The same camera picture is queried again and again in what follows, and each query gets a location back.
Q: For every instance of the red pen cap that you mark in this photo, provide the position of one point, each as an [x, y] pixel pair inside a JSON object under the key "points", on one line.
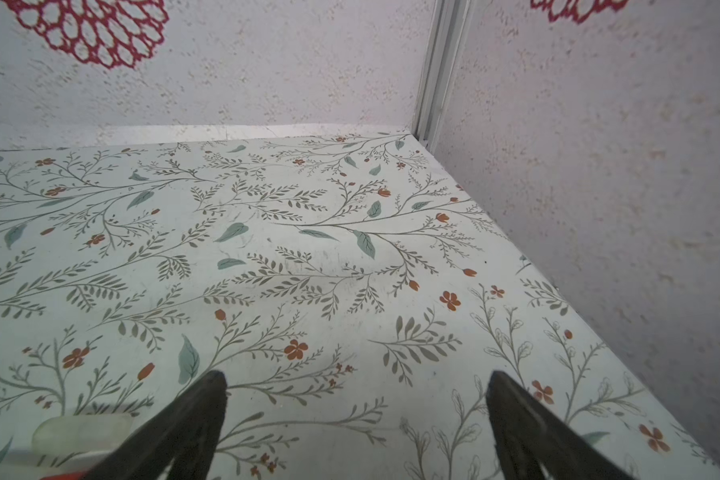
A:
{"points": [[66, 476]]}

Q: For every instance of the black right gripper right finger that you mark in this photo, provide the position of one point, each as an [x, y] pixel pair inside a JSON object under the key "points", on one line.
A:
{"points": [[532, 443]]}

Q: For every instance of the translucent white pen cap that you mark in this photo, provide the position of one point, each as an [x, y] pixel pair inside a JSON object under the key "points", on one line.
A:
{"points": [[81, 434]]}

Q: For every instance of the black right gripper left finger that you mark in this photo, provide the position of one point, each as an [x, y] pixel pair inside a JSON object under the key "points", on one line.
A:
{"points": [[179, 441]]}

